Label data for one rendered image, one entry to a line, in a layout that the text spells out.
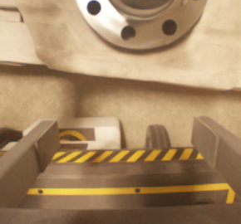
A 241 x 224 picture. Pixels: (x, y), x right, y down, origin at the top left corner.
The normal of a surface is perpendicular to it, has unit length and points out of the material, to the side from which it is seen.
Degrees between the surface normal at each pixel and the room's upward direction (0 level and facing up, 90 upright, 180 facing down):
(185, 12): 0
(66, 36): 41
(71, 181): 0
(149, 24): 0
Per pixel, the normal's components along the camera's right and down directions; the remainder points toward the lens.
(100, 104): 0.00, 0.27
